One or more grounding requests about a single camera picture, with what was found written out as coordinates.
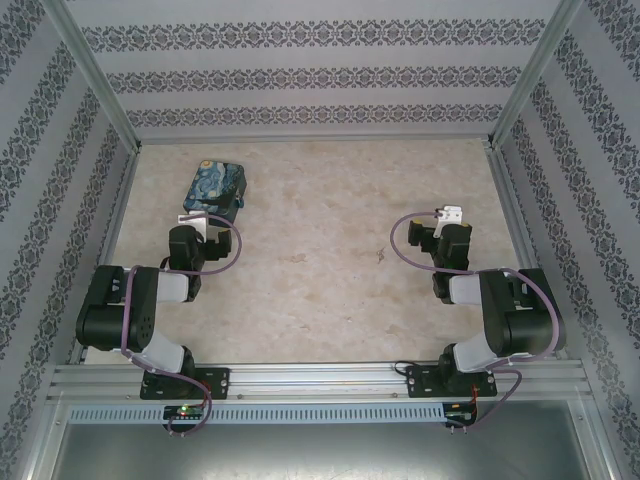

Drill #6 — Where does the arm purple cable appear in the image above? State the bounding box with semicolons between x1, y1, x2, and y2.
390;211;567;435
119;213;245;439

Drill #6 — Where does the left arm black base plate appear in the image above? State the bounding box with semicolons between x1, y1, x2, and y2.
139;367;232;401

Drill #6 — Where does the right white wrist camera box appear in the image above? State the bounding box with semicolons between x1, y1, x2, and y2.
433;203;464;239

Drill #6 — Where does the aluminium side rail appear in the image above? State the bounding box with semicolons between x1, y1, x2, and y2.
487;144;569;360
69;144;144;366

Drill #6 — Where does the aluminium frame post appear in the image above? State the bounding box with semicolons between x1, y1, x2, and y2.
487;0;585;150
39;0;144;151

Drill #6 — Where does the aluminium cross rail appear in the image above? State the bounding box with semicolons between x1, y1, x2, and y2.
47;362;594;402

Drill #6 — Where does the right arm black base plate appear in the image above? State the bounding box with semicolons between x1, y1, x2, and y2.
405;363;498;400

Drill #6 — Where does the grey metal sheet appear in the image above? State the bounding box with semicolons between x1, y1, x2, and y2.
44;399;619;480

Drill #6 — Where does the slotted grey cable duct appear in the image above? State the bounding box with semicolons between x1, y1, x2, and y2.
67;402;447;425

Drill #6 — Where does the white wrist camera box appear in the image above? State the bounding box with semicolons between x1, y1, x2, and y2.
177;212;210;235
433;203;464;239

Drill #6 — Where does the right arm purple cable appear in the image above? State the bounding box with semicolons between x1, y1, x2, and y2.
390;211;567;435

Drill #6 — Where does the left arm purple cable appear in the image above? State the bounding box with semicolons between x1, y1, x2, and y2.
119;213;245;439

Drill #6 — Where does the starry night print box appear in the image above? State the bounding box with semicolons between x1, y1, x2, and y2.
181;158;250;221

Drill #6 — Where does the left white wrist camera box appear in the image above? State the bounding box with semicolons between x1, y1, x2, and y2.
177;212;210;235

